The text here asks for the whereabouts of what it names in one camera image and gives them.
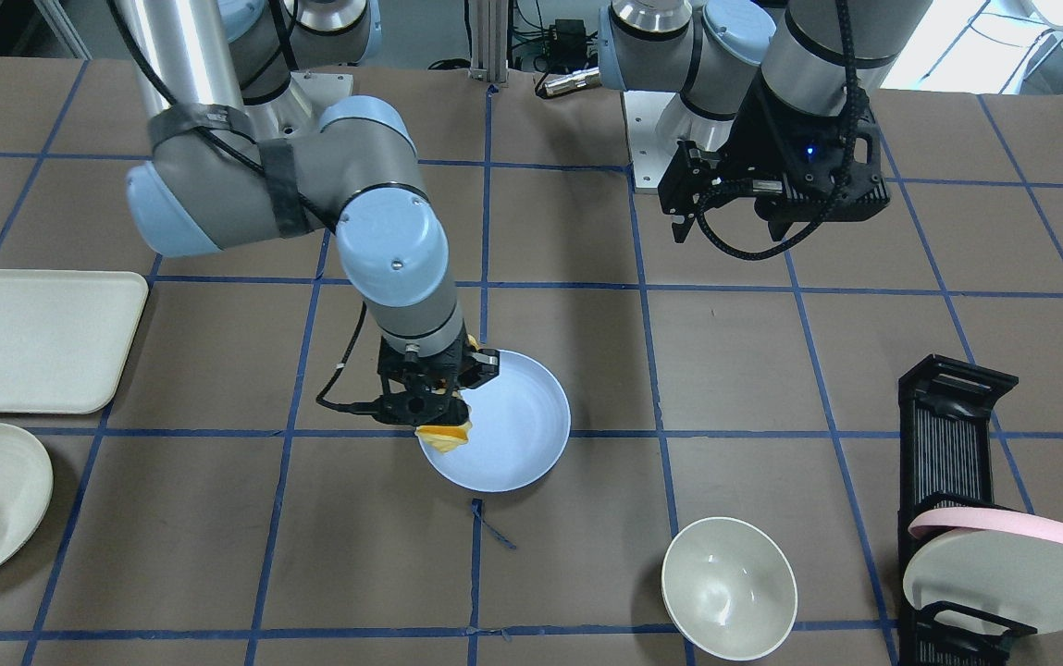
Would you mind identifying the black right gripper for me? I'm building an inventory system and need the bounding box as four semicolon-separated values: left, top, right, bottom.
374;339;501;427

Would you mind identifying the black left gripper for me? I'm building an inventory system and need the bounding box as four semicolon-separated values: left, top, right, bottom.
658;76;891;244

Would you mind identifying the yellow orange spiral bread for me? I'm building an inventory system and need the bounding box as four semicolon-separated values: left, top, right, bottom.
415;334;480;454

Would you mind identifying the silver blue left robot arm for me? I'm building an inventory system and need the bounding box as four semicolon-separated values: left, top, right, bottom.
534;1;930;262

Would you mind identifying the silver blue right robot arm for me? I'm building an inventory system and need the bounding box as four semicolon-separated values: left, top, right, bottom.
109;1;497;426

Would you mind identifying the blue plate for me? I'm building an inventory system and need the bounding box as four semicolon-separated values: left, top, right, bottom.
420;351;572;493

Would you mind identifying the pink plate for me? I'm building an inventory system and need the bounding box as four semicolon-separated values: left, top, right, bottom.
907;507;1063;545

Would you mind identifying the white plate in rack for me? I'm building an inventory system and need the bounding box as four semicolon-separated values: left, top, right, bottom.
902;528;1063;634

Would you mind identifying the loose blue tape strip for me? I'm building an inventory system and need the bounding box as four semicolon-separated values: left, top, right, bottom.
469;498;517;549

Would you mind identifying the black dish rack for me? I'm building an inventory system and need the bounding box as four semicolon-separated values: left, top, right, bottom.
897;354;1037;665

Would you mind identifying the white bowl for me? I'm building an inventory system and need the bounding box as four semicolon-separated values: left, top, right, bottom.
661;517;800;662

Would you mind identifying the white rectangular tray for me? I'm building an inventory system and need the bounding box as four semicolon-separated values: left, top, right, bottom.
0;269;149;414

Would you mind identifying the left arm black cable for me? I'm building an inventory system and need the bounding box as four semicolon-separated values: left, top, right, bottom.
696;0;870;261

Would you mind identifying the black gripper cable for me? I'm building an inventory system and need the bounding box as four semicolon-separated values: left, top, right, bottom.
315;301;384;413

